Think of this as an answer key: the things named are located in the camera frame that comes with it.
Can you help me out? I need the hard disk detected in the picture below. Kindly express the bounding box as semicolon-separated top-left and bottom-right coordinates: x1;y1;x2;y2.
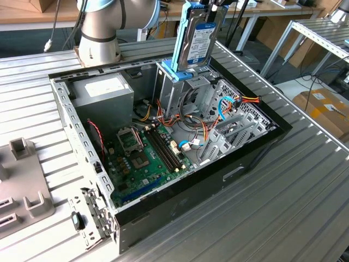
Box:
172;0;228;72

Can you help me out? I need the orange red yellow power wire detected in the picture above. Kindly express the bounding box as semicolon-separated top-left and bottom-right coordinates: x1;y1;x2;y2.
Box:
233;94;262;110

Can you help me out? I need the blue data wire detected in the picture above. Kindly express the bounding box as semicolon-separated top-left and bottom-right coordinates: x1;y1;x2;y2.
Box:
217;95;237;121
177;139;204;150

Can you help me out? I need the grey metal disk bay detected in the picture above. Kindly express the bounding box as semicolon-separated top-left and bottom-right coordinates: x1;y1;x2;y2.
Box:
197;79;276;168

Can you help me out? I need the wooden desk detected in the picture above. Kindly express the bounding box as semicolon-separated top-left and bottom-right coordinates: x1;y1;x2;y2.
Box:
0;0;82;31
159;0;327;52

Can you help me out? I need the grey metal drive cage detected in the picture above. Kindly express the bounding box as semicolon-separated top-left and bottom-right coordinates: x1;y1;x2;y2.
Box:
152;53;219;118

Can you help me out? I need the cardboard box with labels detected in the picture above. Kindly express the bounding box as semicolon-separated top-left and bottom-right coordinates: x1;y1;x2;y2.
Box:
293;87;349;143

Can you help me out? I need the black RAM slot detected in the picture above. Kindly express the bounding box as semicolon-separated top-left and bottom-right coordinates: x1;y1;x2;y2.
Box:
150;126;186;169
143;128;179;173

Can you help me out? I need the metal socket cover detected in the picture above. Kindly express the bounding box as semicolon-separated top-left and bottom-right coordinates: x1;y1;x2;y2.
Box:
116;126;145;152

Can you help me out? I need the grey power supply unit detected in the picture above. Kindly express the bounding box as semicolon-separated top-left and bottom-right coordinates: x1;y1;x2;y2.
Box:
69;72;135;139

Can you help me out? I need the CPU socket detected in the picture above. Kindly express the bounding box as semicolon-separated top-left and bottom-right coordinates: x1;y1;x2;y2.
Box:
130;150;151;172

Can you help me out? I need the brown wooden box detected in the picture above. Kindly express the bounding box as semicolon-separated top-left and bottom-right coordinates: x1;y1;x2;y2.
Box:
28;0;55;14

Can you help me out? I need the green motherboard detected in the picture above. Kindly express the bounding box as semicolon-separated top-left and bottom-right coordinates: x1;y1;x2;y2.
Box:
105;122;196;209

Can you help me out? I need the black case fan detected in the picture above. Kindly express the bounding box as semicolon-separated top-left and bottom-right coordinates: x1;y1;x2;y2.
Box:
87;118;107;165

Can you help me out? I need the open black PC case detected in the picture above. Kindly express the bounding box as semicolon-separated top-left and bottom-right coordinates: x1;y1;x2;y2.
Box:
48;48;294;254

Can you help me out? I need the blue expansion slot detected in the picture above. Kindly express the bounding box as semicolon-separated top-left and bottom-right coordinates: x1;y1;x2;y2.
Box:
121;176;164;205

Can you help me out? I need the grey parts rack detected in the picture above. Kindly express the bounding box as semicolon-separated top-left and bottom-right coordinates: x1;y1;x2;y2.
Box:
0;138;56;233

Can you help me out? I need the metal frame slat table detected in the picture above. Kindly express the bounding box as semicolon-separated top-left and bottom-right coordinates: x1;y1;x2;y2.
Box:
260;18;349;80

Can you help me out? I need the orange red wire bundle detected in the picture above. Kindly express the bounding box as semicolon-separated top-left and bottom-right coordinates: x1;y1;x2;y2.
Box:
157;98;219;143

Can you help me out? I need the yellow orange wire bundle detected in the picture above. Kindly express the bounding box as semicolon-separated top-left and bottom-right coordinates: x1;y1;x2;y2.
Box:
138;104;152;122

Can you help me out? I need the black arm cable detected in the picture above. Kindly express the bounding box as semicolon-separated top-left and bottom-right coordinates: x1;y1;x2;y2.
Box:
43;0;88;52

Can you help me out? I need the red black fan wire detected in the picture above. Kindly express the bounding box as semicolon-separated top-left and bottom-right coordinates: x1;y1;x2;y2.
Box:
86;119;107;164

